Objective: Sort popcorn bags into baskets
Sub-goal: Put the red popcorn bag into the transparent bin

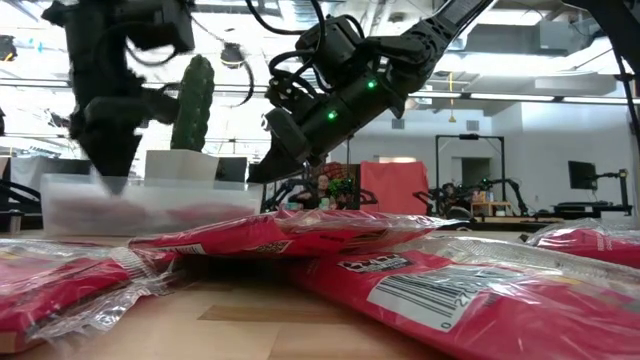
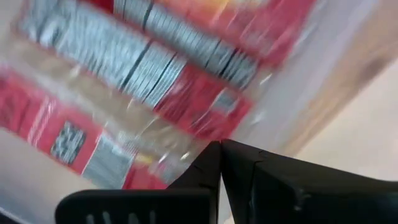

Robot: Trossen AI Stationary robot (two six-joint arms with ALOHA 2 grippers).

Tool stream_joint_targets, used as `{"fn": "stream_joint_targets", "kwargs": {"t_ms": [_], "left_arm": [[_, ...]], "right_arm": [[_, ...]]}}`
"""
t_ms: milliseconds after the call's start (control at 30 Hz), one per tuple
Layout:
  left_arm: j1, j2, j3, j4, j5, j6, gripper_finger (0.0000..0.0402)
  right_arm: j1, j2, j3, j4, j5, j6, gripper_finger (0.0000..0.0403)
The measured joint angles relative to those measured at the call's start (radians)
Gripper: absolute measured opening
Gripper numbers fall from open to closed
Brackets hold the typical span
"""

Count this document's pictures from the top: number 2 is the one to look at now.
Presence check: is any clear plastic bin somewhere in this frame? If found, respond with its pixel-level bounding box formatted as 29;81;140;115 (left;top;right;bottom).
0;0;398;224

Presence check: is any popcorn bag grey label side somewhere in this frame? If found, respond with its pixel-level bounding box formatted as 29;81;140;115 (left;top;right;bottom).
77;0;315;91

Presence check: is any red popcorn bag picture side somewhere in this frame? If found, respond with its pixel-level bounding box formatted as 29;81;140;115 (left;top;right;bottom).
0;0;259;191

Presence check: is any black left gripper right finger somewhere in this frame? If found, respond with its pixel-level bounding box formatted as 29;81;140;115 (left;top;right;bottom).
220;138;398;224

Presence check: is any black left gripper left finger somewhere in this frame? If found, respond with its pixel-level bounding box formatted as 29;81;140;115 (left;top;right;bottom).
55;141;222;224

